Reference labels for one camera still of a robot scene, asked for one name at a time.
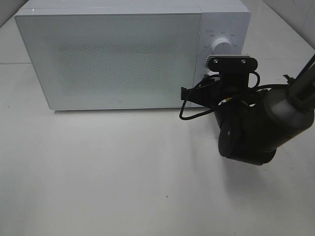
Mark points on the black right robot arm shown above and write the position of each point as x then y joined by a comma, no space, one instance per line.
253,121

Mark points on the white microwave door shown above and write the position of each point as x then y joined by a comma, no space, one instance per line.
86,62

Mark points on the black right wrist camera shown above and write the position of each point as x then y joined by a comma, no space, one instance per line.
231,63

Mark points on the white microwave knob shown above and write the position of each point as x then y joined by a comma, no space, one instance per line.
221,46
210,73

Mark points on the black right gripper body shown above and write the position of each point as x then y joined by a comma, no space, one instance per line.
235,84

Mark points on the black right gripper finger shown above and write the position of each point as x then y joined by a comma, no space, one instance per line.
203,95
209,80

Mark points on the white microwave oven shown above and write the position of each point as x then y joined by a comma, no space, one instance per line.
219,18

